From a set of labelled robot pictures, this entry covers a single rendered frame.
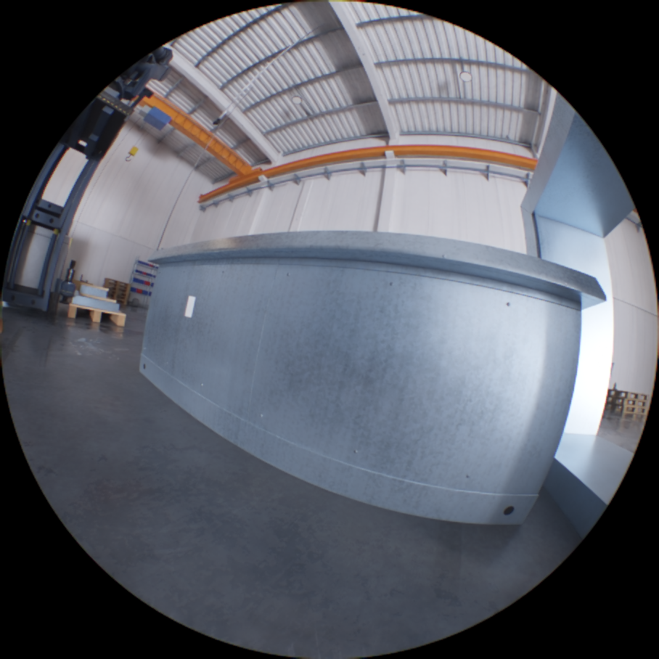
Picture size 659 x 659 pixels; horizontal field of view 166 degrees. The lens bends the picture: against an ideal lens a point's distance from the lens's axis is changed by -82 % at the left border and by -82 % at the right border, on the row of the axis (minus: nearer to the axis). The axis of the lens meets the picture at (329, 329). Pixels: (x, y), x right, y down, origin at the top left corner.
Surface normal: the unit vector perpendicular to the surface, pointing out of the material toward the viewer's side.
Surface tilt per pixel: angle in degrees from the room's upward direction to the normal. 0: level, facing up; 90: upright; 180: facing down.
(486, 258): 67
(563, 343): 90
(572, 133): 180
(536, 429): 90
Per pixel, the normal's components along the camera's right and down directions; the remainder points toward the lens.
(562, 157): -0.20, 0.98
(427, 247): -0.26, -0.48
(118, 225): 0.89, 0.16
